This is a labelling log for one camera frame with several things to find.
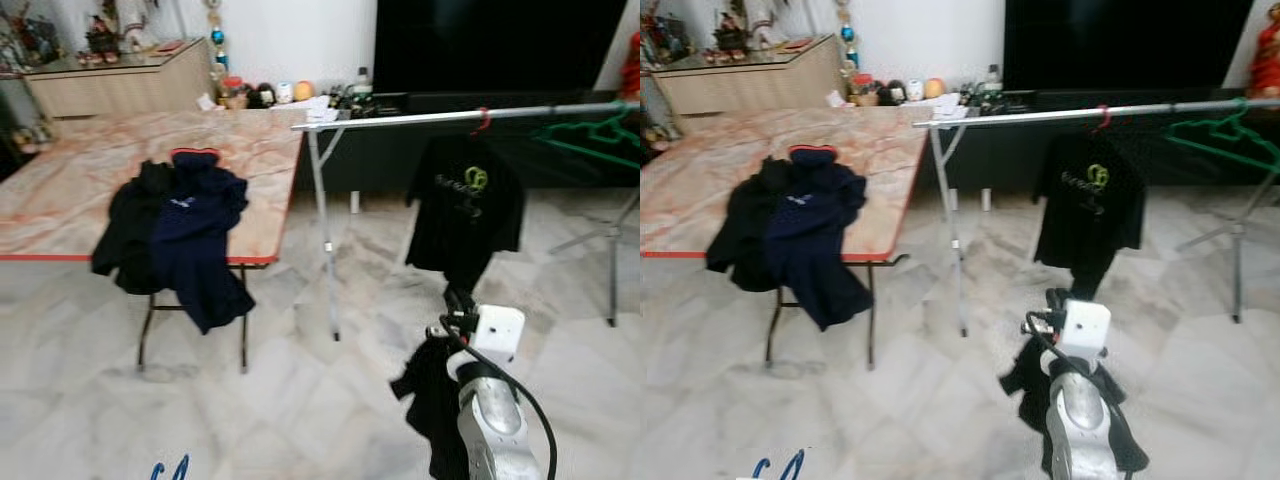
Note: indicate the plain black shirt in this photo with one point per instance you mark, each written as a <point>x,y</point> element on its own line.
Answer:
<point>1025,390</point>
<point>435,410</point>

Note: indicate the blue plastic hanger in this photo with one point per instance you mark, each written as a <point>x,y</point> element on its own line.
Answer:
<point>180,468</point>
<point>785,468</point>

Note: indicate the red plastic hanger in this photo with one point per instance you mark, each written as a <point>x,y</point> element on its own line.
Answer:
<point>482,120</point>
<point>1103,117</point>

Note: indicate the green plastic hanger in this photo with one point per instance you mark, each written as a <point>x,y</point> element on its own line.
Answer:
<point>580,149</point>
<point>1215,151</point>

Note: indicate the black shirt with green logo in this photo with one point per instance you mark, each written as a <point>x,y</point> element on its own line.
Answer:
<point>465,215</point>
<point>1090,210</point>

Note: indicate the black television console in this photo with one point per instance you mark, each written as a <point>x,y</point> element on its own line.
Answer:
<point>390,150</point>
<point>1010,150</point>

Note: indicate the white paper stack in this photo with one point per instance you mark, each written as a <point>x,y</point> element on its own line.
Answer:
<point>318,105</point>
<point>948,103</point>

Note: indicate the clear plastic bottle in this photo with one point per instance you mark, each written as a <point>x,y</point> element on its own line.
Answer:
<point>363,82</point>
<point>992,79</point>

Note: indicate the orange plush toy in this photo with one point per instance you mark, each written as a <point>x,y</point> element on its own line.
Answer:
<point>933,88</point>
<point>303,91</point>

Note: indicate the white and blue plush toy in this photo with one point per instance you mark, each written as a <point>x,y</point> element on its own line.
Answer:
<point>914,89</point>
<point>284,92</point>

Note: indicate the black and white plush toy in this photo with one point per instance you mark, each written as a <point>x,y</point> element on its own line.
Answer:
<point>893,92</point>
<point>263,95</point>

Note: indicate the black flat television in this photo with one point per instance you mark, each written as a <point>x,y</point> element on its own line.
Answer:
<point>500,45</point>
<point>1125,45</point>

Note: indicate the clear jar with red lid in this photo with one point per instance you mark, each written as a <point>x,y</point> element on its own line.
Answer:
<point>862,90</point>
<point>234,93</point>

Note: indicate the marble folding table red edge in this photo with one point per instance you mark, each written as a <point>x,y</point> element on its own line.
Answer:
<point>710,180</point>
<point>80,180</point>

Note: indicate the pink tissue pack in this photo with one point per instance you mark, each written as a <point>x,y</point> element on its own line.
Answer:
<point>207,101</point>
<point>836,98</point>

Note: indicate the black garment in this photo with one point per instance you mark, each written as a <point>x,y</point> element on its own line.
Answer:
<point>745,225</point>
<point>130,225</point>

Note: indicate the red laughing buddha statue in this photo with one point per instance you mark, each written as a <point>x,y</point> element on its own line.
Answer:
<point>1268,60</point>
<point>631,65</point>

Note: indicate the gold and blue trophy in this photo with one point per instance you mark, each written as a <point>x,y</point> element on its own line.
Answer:
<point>215,40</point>
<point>848,40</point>

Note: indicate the flat red box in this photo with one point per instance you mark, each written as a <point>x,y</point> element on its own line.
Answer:
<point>167,46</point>
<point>797,44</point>

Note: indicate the light wooden cabinet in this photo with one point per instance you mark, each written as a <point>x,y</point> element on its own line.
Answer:
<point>120,90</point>
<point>745,88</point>

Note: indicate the dark decorative figurine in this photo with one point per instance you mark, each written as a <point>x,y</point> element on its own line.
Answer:
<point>730,35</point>
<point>102,38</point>

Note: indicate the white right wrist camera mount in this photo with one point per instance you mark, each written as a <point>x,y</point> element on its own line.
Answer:
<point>1088,325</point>
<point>500,330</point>

